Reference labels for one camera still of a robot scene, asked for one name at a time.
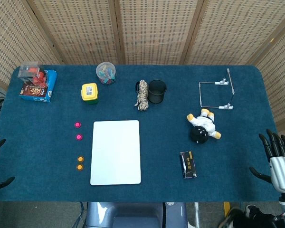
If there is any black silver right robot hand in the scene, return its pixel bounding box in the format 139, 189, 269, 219
248, 129, 285, 193

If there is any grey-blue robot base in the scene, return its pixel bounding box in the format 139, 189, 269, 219
85, 201, 188, 228

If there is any white magnetic board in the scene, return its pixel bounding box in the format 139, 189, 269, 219
90, 120, 142, 186

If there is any clear box of red items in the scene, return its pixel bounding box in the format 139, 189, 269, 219
17, 62, 49, 90

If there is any blue snack box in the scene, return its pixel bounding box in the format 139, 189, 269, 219
19, 69, 58, 103

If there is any plush toy in white suit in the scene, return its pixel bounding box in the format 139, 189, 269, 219
186, 108, 222, 144

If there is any black ink box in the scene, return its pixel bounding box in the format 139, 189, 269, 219
179, 151, 197, 179

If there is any white table leg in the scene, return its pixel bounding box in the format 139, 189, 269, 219
193, 201, 201, 228

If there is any green container with yellow lid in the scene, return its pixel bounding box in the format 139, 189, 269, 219
80, 82, 100, 105

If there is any dark blue table cloth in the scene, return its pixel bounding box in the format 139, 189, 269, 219
0, 64, 283, 202

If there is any clear jar of binder clips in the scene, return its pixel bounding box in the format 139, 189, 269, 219
95, 62, 117, 86

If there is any black mesh pen cup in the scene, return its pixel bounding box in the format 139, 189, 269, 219
148, 79, 168, 104

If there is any woven folding screen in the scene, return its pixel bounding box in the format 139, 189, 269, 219
0, 0, 285, 143

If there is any metal wire stand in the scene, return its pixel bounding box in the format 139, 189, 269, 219
198, 68, 235, 110

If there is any blue cable under table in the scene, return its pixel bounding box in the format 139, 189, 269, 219
75, 201, 88, 228

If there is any braided rope bundle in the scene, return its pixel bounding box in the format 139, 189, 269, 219
133, 79, 150, 112

